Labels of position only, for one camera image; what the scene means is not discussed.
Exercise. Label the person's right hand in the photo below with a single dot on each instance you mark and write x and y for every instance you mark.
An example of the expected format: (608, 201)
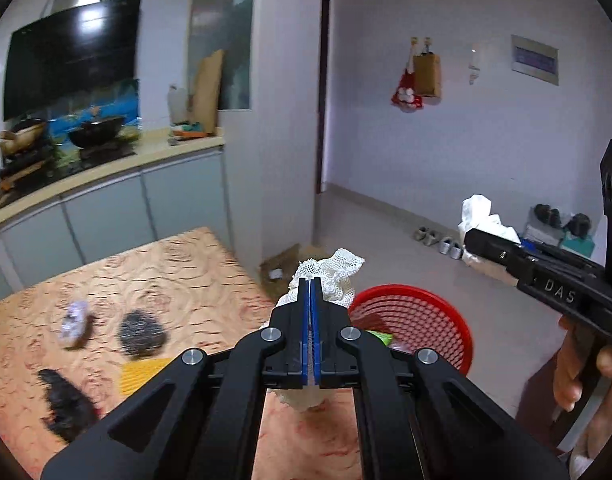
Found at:
(568, 375)

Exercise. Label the red plastic basket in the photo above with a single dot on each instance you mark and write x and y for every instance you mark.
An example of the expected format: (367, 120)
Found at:
(436, 320)

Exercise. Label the kitchen base cabinet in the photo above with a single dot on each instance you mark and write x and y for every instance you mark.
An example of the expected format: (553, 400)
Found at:
(110, 205)

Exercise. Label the white foam net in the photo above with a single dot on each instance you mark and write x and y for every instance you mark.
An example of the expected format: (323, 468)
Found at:
(336, 270)

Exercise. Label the clear crumpled plastic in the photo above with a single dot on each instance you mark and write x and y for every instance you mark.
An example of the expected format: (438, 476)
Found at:
(401, 347)

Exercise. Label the dark wooden door frame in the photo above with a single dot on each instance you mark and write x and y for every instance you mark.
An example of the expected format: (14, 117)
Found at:
(325, 95)

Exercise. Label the black rag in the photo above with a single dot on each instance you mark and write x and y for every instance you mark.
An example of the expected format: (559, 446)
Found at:
(65, 405)

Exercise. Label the grey shoe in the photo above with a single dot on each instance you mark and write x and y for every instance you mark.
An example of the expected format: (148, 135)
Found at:
(421, 235)
(433, 238)

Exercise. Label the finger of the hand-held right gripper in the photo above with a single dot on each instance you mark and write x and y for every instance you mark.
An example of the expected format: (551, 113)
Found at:
(566, 254)
(491, 247)

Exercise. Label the brown paper bag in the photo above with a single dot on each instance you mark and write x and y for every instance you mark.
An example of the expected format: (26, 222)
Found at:
(427, 77)

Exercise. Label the red hanging bag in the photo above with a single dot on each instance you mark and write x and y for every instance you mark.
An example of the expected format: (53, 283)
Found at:
(406, 95)

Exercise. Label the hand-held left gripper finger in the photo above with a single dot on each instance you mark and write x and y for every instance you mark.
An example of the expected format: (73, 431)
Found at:
(316, 330)
(304, 330)

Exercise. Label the white shoe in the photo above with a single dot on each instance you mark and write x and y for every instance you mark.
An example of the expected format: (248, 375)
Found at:
(457, 251)
(446, 247)

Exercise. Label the yellow foam net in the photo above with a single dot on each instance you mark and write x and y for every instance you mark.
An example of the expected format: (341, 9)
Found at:
(135, 375)

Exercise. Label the golden frying pan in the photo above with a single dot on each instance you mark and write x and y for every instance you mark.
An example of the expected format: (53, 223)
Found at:
(23, 137)

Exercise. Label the blue scenic backsplash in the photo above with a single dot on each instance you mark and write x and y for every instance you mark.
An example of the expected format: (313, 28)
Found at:
(115, 105)

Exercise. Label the green orange packet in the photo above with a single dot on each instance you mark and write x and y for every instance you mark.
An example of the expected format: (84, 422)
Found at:
(188, 132)

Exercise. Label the cardboard box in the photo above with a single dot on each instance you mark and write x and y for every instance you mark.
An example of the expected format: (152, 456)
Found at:
(281, 265)

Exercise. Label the grey wall panel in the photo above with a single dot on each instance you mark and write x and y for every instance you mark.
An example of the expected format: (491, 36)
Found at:
(534, 60)

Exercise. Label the steel wool scourer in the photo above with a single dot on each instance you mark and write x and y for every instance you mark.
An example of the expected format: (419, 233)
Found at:
(140, 332)

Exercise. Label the black gas stove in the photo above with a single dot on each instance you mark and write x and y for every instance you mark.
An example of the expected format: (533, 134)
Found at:
(60, 162)

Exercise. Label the frosted glass panel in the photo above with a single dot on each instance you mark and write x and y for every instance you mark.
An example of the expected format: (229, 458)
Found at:
(225, 35)

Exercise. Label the white plastic bag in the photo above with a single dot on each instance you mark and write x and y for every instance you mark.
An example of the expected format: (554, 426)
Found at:
(481, 215)

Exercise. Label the wooden cutting board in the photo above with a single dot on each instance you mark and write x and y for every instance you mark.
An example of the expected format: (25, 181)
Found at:
(208, 90)

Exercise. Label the teal box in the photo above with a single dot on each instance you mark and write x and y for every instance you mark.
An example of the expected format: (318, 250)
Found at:
(578, 245)

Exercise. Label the green yellow scrap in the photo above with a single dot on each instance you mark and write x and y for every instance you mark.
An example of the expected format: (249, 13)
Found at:
(382, 338)

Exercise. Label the black wok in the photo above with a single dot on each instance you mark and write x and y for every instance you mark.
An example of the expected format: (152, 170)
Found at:
(96, 132)

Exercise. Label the black shoe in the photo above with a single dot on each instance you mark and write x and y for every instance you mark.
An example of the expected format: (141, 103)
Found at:
(580, 225)
(546, 215)

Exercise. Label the purple white small cloth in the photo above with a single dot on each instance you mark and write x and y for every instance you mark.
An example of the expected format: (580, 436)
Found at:
(73, 322)

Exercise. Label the clear plastic bottle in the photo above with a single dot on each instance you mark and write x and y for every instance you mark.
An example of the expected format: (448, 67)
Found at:
(178, 105)

